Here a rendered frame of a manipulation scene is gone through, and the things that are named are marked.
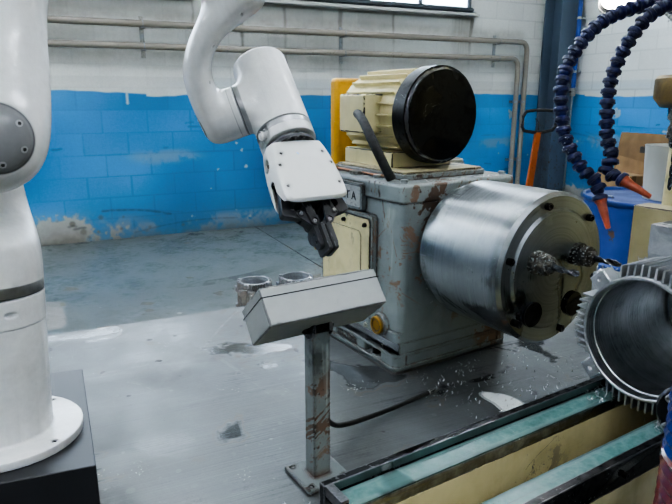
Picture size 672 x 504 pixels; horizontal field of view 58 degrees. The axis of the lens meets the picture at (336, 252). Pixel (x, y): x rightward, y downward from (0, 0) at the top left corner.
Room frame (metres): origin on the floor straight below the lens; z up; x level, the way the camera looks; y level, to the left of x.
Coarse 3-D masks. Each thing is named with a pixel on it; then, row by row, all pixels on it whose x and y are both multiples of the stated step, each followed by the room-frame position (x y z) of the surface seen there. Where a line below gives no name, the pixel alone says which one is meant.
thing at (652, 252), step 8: (656, 224) 0.78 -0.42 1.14; (664, 224) 0.78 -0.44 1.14; (656, 232) 0.78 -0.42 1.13; (664, 232) 0.77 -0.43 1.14; (656, 240) 0.77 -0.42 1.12; (664, 240) 0.77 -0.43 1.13; (648, 248) 0.78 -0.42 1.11; (656, 248) 0.77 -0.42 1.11; (664, 248) 0.76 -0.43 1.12; (648, 256) 0.78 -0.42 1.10; (656, 256) 0.77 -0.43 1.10
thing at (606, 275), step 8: (600, 272) 0.75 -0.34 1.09; (608, 272) 0.75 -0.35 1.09; (592, 280) 0.76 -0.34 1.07; (600, 280) 0.75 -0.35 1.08; (608, 280) 0.74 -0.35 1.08; (600, 288) 0.75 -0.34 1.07; (584, 360) 0.76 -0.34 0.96; (584, 368) 0.76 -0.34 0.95; (592, 368) 0.75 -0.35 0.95; (592, 376) 0.75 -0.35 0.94
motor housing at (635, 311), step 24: (624, 264) 0.73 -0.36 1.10; (648, 264) 0.71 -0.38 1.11; (624, 288) 0.78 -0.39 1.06; (648, 288) 0.83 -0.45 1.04; (600, 312) 0.77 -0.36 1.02; (624, 312) 0.81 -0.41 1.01; (648, 312) 0.84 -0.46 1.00; (576, 336) 0.78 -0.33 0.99; (600, 336) 0.77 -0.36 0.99; (624, 336) 0.79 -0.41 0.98; (648, 336) 0.82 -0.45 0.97; (600, 360) 0.75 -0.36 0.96; (624, 360) 0.77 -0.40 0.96; (648, 360) 0.78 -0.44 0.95; (624, 384) 0.72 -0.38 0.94; (648, 384) 0.73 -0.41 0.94; (648, 408) 0.69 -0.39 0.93
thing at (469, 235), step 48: (480, 192) 1.00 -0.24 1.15; (528, 192) 0.95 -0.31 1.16; (432, 240) 1.00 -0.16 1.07; (480, 240) 0.91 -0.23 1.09; (528, 240) 0.89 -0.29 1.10; (576, 240) 0.95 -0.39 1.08; (432, 288) 1.01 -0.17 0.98; (480, 288) 0.90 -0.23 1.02; (528, 288) 0.90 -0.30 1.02; (576, 288) 0.96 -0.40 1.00; (528, 336) 0.91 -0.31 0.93
